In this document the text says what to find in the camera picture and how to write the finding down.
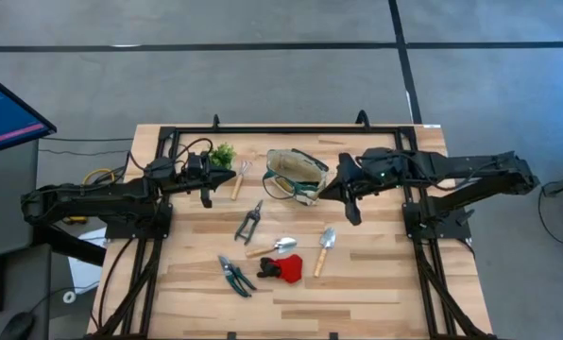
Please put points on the black computer mouse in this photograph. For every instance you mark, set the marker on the black computer mouse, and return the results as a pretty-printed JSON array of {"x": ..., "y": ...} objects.
[{"x": 17, "y": 327}]

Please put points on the beige green canvas gardening bag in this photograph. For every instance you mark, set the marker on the beige green canvas gardening bag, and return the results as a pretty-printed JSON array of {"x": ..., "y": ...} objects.
[{"x": 305, "y": 193}]

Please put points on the computer monitor blue screen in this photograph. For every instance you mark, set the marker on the computer monitor blue screen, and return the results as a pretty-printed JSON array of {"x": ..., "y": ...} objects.
[{"x": 3, "y": 118}]

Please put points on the dark green garden snips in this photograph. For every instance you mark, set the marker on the dark green garden snips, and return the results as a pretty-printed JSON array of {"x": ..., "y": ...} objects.
[{"x": 253, "y": 216}]

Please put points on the grey desk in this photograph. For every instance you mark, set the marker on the grey desk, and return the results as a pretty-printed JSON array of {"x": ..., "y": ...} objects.
[{"x": 7, "y": 198}]

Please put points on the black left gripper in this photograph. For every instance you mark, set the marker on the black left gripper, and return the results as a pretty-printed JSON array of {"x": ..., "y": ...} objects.
[{"x": 182, "y": 183}]

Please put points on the white paper sheet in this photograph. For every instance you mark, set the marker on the white paper sheet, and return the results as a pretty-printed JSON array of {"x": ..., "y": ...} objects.
[{"x": 85, "y": 278}]

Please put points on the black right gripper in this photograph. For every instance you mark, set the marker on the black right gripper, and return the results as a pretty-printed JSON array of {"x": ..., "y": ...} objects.
[{"x": 376, "y": 181}]

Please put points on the green plant in white pot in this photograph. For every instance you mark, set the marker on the green plant in white pot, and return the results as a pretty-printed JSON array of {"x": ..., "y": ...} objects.
[{"x": 222, "y": 155}]

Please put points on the red black gardening glove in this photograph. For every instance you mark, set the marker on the red black gardening glove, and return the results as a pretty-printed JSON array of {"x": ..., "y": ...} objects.
[{"x": 288, "y": 269}]

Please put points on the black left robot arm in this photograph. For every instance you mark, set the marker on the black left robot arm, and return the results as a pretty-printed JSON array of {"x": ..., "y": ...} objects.
[{"x": 97, "y": 196}]

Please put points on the black metal table frame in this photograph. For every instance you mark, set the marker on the black metal table frame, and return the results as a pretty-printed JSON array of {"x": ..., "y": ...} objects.
[{"x": 286, "y": 129}]

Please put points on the yellow hand tool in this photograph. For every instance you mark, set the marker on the yellow hand tool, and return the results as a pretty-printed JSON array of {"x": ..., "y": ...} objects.
[{"x": 76, "y": 220}]

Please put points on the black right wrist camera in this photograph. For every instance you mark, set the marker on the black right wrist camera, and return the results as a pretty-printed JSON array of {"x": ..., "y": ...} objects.
[{"x": 375, "y": 160}]

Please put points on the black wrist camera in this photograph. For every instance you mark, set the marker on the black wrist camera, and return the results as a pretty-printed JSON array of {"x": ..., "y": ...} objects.
[
  {"x": 197, "y": 165},
  {"x": 375, "y": 160}
]

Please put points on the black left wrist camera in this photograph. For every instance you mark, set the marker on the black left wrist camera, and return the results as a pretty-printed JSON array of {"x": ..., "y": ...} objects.
[{"x": 197, "y": 165}]

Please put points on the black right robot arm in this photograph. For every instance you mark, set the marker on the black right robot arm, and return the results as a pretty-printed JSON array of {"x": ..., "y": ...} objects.
[{"x": 475, "y": 170}]

